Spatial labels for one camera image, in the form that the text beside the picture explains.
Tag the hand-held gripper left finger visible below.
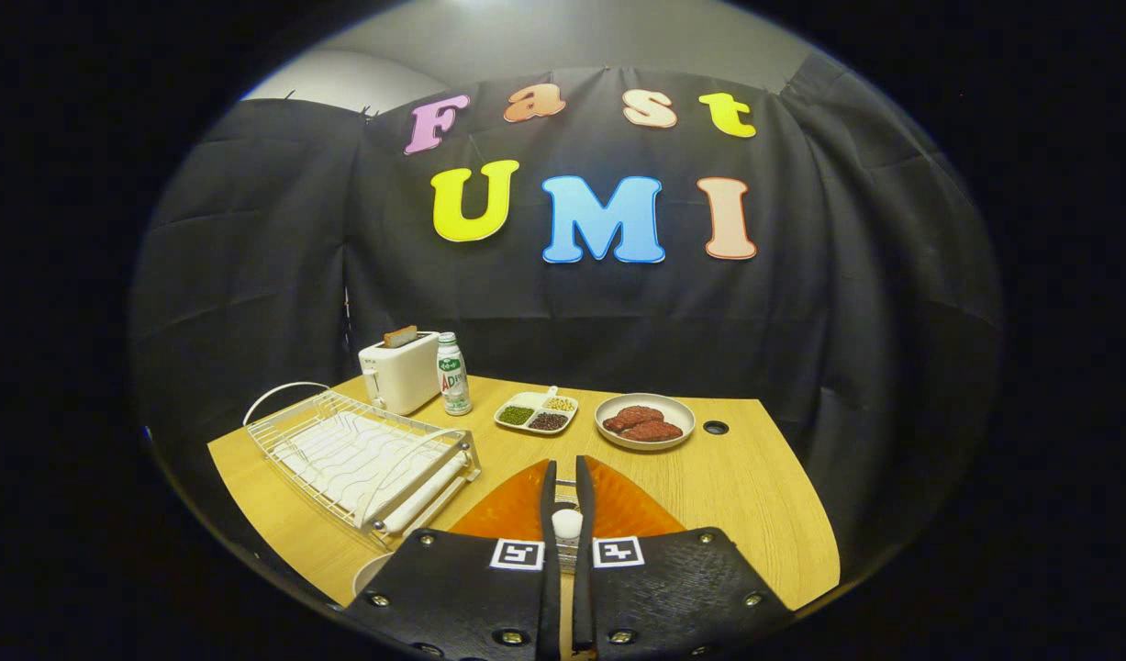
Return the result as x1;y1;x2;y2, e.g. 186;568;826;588
342;459;563;661

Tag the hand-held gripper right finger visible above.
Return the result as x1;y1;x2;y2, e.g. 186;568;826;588
572;454;796;661

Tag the small metal wire basket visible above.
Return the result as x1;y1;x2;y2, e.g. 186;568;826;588
555;473;580;575

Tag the metal wire dish rack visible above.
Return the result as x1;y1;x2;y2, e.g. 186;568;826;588
243;381;483;543

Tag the beige round plate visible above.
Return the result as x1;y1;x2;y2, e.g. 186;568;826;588
351;551;396;599

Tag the beige dish with meat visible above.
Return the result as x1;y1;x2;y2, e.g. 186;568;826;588
594;393;697;452

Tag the white divided snack tray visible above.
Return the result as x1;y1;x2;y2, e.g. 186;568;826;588
494;386;580;435

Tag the white drip tray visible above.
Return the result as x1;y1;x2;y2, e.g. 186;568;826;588
273;413;472;536

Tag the white bottle with green label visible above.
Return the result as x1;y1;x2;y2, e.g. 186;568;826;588
435;331;474;417

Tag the white toaster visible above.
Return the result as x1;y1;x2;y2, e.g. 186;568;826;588
358;330;442;417

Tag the black backdrop cloth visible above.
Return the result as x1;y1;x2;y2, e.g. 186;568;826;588
129;50;1004;588

